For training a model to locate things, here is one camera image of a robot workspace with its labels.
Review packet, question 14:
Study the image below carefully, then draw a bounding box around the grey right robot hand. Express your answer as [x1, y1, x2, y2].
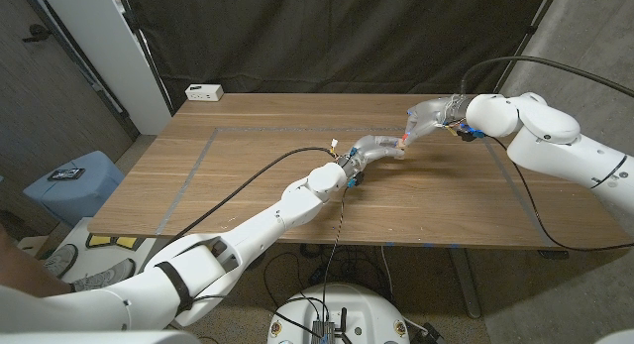
[401, 93, 472, 148]

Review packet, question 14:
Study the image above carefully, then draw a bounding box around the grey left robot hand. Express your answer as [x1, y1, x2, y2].
[337, 134, 406, 184]

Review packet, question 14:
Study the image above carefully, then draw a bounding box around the black curtain backdrop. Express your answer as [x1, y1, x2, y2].
[121, 0, 554, 112]

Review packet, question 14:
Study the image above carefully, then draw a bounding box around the wooden table panel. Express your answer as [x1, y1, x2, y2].
[156, 125, 554, 249]

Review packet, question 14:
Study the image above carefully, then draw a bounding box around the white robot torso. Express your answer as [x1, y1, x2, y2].
[266, 283, 411, 344]

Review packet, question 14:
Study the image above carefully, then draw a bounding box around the grey table leg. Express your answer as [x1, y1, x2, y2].
[448, 247, 482, 319]

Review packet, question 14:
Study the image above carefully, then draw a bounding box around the white power strip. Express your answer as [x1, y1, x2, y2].
[184, 83, 225, 102]

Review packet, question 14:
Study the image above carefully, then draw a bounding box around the white floor platform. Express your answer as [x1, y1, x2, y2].
[49, 217, 164, 286]

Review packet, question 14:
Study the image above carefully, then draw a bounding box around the yellow and black floor pad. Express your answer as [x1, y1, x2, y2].
[86, 233, 145, 250]

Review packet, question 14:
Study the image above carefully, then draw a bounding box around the white pillar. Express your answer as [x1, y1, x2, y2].
[37, 0, 172, 136]

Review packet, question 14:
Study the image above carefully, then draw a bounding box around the grey sneaker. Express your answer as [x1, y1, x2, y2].
[43, 243, 79, 279]
[68, 258, 137, 293]

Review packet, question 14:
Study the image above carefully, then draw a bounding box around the blue stool with phone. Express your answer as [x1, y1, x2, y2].
[22, 150, 125, 229]

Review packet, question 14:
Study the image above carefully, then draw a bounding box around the black phone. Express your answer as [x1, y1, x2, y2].
[47, 168, 86, 181]

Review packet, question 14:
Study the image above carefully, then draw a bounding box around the person's bare leg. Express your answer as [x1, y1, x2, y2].
[0, 224, 73, 299]

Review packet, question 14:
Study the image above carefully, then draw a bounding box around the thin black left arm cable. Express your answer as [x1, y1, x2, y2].
[192, 187, 349, 343]

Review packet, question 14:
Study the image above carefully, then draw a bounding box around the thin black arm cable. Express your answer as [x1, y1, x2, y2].
[484, 134, 634, 253]
[192, 187, 349, 343]

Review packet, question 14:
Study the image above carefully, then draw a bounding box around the black floor cable bundle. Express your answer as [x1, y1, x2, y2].
[262, 242, 397, 310]

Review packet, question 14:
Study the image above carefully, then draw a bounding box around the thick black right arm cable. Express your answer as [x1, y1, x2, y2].
[459, 55, 634, 100]

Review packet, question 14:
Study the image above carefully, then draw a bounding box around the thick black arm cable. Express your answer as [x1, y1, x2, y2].
[459, 55, 634, 100]
[153, 146, 339, 256]

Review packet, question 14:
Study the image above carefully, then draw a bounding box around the black backdrop frame pole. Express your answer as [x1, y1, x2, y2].
[494, 0, 564, 95]
[116, 0, 174, 117]

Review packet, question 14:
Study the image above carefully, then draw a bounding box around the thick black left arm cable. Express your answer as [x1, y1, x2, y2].
[153, 146, 339, 256]

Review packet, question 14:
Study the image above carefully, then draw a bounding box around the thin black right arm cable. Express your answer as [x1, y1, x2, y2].
[484, 134, 634, 253]

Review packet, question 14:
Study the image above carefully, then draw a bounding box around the black door handle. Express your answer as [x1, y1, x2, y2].
[21, 24, 53, 43]

